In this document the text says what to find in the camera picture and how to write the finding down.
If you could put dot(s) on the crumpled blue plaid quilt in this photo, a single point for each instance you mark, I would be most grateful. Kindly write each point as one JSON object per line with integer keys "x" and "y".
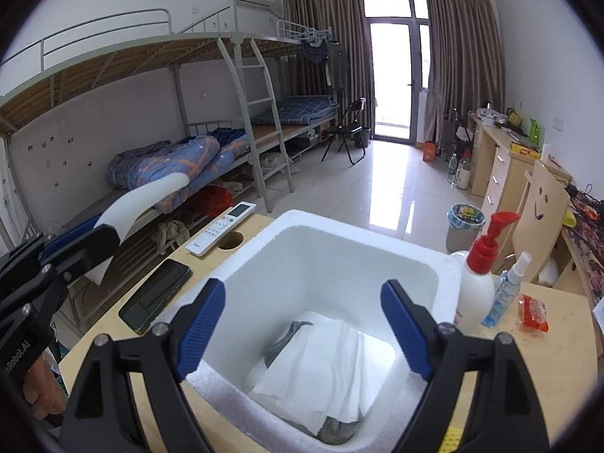
{"x": 165, "y": 165}

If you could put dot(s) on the printed desk mat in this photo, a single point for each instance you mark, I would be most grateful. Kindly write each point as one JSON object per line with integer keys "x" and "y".
{"x": 587, "y": 250}

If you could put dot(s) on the red snack packet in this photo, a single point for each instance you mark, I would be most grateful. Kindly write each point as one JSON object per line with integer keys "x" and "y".
{"x": 533, "y": 314}

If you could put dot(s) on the white bed ladder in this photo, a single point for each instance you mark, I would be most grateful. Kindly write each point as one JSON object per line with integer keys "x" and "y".
{"x": 255, "y": 104}

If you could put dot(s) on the white bottle with red pump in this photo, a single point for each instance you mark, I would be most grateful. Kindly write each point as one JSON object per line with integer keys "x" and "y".
{"x": 476, "y": 292}

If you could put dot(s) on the white tissue paper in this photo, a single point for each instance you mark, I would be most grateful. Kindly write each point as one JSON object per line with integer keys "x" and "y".
{"x": 311, "y": 373}

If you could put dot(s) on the orange bag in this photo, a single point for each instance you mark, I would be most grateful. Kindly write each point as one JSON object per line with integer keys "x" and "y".
{"x": 429, "y": 151}

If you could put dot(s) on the clear water bottles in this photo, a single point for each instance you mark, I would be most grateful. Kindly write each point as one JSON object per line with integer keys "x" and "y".
{"x": 460, "y": 170}

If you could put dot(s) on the glass balcony door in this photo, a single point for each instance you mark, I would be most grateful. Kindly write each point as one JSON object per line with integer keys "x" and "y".
{"x": 391, "y": 71}

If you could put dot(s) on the white remote control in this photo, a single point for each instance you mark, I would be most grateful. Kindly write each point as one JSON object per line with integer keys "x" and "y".
{"x": 222, "y": 229}

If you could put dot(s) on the wooden smiley chair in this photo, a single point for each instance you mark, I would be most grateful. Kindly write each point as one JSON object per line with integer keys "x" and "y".
{"x": 542, "y": 198}

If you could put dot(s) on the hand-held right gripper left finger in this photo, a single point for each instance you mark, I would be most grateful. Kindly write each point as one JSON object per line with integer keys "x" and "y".
{"x": 203, "y": 325}

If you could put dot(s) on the folded blue plaid quilt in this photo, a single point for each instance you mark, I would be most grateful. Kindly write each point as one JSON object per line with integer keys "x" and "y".
{"x": 297, "y": 108}

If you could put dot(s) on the grey trash bin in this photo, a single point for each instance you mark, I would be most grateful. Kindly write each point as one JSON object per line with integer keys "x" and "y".
{"x": 465, "y": 231}

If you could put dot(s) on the printed paper sheet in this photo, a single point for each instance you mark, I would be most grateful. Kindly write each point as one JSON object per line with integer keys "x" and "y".
{"x": 599, "y": 309}

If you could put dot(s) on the black phone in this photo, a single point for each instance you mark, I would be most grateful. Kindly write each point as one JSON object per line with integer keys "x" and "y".
{"x": 155, "y": 295}

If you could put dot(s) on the white light switch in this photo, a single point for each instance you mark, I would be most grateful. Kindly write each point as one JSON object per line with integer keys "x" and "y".
{"x": 558, "y": 124}

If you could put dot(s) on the yellow flat box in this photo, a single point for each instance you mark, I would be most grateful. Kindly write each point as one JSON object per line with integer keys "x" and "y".
{"x": 526, "y": 152}

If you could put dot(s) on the white metal bunk bed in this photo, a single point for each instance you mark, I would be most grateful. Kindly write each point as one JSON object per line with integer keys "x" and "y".
{"x": 118, "y": 56}

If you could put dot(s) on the dark blue clothes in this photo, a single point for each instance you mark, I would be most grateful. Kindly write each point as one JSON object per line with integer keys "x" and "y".
{"x": 226, "y": 136}

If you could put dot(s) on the wooden desk with drawers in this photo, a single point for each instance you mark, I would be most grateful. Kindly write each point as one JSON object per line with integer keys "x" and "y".
{"x": 500, "y": 170}

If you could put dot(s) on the blue spray bottle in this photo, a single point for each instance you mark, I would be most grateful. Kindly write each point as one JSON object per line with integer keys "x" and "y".
{"x": 502, "y": 297}

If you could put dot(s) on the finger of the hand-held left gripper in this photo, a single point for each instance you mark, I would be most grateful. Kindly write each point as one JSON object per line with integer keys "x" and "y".
{"x": 71, "y": 238}
{"x": 101, "y": 245}

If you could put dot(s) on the green standing packet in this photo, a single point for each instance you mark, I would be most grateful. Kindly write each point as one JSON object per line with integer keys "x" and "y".
{"x": 534, "y": 131}

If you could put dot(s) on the beige cloth bundle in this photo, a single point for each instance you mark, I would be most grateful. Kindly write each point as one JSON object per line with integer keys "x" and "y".
{"x": 172, "y": 235}

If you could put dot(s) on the person's left hand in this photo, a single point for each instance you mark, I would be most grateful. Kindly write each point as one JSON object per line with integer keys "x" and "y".
{"x": 45, "y": 391}

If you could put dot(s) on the black folding chair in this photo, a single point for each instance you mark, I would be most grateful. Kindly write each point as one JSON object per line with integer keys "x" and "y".
{"x": 347, "y": 127}

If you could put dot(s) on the yellow sponge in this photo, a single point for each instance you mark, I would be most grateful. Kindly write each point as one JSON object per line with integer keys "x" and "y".
{"x": 453, "y": 441}

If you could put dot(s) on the black folding cart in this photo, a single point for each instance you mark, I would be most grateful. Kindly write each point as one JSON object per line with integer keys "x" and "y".
{"x": 455, "y": 130}

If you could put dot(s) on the brown curtain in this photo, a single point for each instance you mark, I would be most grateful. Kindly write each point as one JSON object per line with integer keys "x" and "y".
{"x": 465, "y": 56}
{"x": 325, "y": 19}

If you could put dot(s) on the white foam strip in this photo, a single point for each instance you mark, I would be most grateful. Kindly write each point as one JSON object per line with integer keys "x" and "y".
{"x": 141, "y": 198}

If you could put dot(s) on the white foam box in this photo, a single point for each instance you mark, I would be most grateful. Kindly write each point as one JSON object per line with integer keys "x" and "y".
{"x": 330, "y": 255}

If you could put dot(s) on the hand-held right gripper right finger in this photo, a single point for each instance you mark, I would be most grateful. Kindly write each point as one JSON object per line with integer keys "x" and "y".
{"x": 406, "y": 325}

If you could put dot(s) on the yellow bowl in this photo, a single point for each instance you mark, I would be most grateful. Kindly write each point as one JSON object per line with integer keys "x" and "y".
{"x": 570, "y": 217}

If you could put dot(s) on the red bag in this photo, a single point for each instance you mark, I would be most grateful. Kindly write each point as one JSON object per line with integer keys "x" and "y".
{"x": 212, "y": 200}

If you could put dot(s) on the dark hanging clothes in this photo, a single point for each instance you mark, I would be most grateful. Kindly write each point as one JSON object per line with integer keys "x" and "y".
{"x": 316, "y": 54}

